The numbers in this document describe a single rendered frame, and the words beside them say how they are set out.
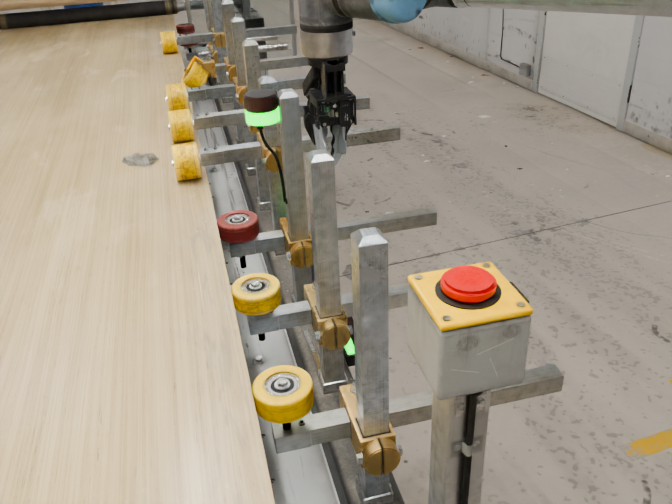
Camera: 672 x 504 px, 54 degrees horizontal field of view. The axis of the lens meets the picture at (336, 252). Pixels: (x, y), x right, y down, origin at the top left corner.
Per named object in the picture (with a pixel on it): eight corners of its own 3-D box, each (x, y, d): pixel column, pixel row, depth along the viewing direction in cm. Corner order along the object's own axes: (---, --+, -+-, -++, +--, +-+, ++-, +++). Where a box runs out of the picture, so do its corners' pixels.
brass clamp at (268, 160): (281, 149, 157) (280, 129, 155) (292, 170, 146) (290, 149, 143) (255, 152, 156) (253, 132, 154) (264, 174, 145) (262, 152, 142)
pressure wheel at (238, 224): (260, 254, 140) (254, 204, 134) (266, 273, 133) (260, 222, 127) (222, 260, 138) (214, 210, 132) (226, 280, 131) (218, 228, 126)
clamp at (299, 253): (303, 235, 141) (302, 213, 139) (317, 266, 130) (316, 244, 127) (277, 239, 140) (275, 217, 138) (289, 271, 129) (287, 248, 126)
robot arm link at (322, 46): (294, 25, 116) (348, 20, 118) (296, 53, 119) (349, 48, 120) (305, 35, 109) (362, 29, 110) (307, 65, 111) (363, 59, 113)
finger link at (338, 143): (337, 175, 123) (335, 127, 119) (330, 164, 128) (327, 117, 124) (354, 173, 124) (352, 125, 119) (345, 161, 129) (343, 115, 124)
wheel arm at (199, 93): (343, 81, 202) (342, 69, 200) (346, 84, 199) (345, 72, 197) (176, 100, 192) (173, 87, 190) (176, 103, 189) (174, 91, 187)
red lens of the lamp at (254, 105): (275, 99, 119) (274, 87, 118) (281, 109, 114) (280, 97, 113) (242, 103, 118) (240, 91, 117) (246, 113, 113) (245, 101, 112)
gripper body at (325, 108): (316, 133, 117) (312, 64, 111) (306, 118, 124) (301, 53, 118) (358, 128, 118) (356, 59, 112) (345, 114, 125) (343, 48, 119)
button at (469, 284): (480, 279, 51) (482, 260, 50) (504, 307, 48) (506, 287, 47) (432, 287, 50) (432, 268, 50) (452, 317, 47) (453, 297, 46)
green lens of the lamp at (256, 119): (276, 113, 121) (275, 101, 120) (282, 123, 116) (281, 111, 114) (243, 117, 120) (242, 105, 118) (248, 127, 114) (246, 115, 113)
